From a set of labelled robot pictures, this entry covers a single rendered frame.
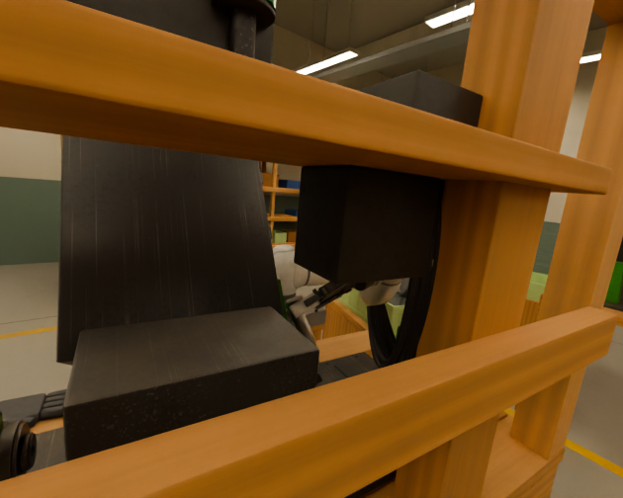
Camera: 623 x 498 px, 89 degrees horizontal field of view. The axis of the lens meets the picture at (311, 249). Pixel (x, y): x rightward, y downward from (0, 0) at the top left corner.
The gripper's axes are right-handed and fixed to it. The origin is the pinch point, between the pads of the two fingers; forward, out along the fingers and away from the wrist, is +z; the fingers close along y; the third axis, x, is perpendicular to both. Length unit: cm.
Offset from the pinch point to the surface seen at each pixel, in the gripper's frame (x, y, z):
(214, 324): -1.7, 16.1, 20.5
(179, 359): 2.5, 23.4, 27.1
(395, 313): 12, -62, -62
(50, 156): -445, -334, 67
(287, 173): -375, -448, -325
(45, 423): -11, -25, 57
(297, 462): 18.3, 37.8, 22.6
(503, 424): 53, -16, -37
